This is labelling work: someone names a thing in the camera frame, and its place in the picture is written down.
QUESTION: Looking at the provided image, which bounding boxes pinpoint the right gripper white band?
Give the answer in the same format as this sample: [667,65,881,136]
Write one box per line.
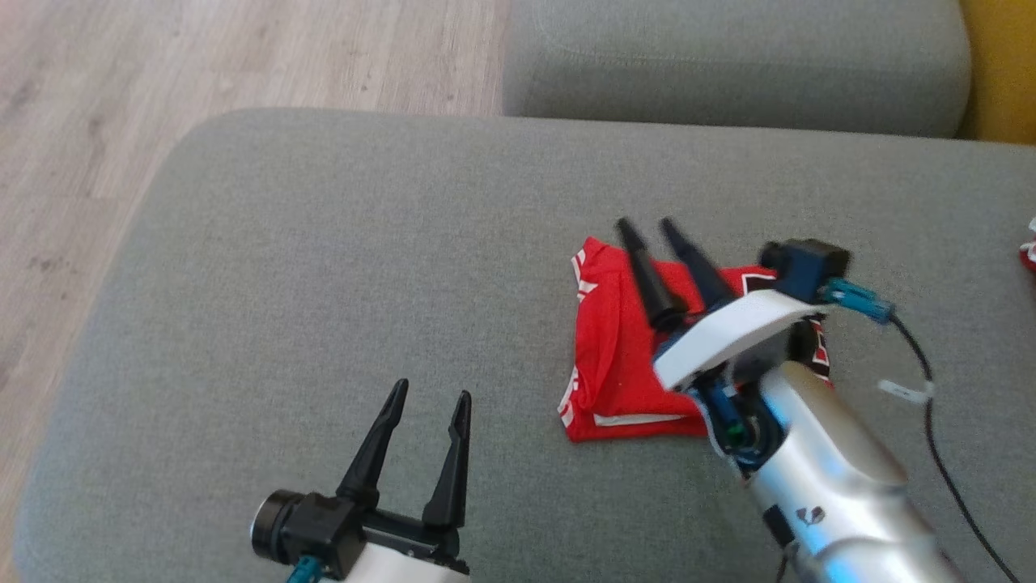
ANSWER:
[615,217,822,394]

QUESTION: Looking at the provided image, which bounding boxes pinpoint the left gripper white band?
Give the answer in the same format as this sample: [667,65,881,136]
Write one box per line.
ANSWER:
[336,378,473,583]

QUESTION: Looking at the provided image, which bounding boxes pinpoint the red white-striped sports garment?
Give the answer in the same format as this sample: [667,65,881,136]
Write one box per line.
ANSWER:
[557,235,834,444]

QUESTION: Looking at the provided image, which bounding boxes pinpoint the large grey sofa seat cushion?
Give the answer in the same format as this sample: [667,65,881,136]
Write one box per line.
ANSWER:
[12,108,1036,583]

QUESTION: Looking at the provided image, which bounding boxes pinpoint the wide yellow sofa back cushion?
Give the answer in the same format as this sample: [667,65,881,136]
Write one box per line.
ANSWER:
[957,0,1036,148]

